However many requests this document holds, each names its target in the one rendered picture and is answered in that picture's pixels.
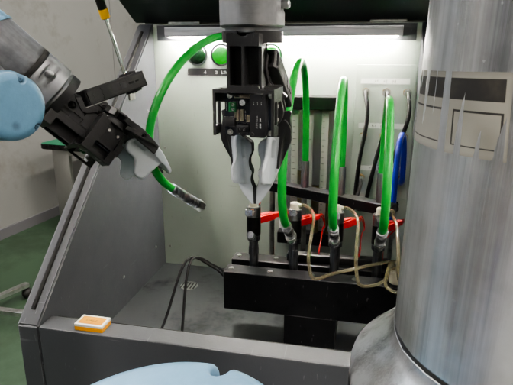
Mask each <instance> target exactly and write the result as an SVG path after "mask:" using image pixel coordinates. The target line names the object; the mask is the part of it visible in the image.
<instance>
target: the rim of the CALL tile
mask: <svg viewBox="0 0 513 385"><path fill-rule="evenodd" d="M84 316H92V317H99V318H105V319H106V321H105V322H104V323H103V324H102V325H91V324H85V323H78V321H79V320H80V319H82V318H83V317H84ZM80 319H79V320H78V321H76V322H75V323H74V326H79V327H86V328H97V329H103V328H104V327H105V326H106V325H107V324H108V323H109V322H110V321H111V318H108V317H101V316H94V315H83V316H82V317H81V318H80Z"/></svg>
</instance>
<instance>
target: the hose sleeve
mask: <svg viewBox="0 0 513 385"><path fill-rule="evenodd" d="M173 185H174V186H175V189H174V190H173V191H172V192H170V191H168V192H169V193H171V194H172V195H173V196H175V197H177V198H179V199H181V200H182V201H183V202H186V203H187V204H188V205H190V206H192V207H194V208H198V207H199V206H200V204H201V202H200V200H199V199H197V198H196V197H194V196H193V195H191V194H190V193H188V192H186V191H185V190H184V189H182V188H180V187H179V186H177V185H176V184H173Z"/></svg>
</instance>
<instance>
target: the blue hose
mask: <svg viewBox="0 0 513 385"><path fill-rule="evenodd" d="M400 158H401V166H400V178H399V181H398V174H399V165H400ZM406 160H407V139H406V134H405V132H400V133H399V135H398V139H397V143H396V147H395V159H394V167H393V174H392V194H391V202H393V203H396V199H397V190H398V184H399V185H400V186H403V185H404V183H405V173H406Z"/></svg>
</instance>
